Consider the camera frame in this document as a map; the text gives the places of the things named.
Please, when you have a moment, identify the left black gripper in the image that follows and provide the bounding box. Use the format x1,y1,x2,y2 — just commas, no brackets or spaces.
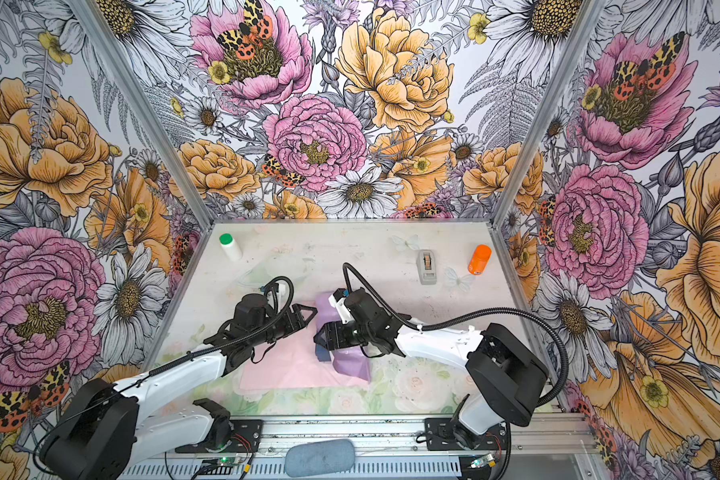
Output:
250,303,318,345

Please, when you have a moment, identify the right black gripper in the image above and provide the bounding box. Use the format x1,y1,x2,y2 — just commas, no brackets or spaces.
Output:
312,320,374,351

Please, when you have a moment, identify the pink wrapping paper sheet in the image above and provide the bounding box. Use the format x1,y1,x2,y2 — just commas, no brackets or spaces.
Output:
240,292,371,392

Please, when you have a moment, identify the dark blue gift box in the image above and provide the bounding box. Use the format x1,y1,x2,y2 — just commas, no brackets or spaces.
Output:
315,345,333,363

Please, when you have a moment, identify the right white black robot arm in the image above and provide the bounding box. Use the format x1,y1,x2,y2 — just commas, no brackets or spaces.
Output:
314,289,555,450

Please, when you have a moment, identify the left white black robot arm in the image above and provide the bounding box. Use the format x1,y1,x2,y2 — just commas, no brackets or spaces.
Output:
33,294,318,479

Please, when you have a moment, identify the white bottle green cap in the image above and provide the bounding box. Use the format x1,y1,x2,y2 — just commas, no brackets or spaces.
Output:
219,233,243,262

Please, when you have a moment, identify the grey tape dispenser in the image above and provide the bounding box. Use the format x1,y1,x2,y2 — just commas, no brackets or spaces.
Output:
416,249,438,286

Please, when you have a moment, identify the grey foam pad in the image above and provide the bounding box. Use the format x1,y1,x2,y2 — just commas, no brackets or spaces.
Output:
284,439,356,478

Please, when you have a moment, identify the orange bottle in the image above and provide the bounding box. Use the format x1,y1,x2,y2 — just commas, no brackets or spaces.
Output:
467,244,492,276

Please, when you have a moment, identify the right black corrugated cable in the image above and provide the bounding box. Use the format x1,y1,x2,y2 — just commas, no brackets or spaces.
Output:
341,262,570,480

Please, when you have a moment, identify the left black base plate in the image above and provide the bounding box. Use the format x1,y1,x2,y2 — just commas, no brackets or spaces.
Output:
175,419,264,454

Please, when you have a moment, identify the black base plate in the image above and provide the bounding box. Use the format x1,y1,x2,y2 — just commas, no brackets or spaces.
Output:
423,417,507,452
175,419,264,454

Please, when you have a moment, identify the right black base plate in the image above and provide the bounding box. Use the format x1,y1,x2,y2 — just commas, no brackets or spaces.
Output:
423,417,507,452

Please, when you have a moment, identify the left black cable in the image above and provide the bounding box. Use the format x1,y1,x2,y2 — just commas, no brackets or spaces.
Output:
32,275,296,457

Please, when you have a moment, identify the aluminium front rail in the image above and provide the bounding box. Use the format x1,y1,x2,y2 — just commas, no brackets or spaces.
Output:
131,411,596,463

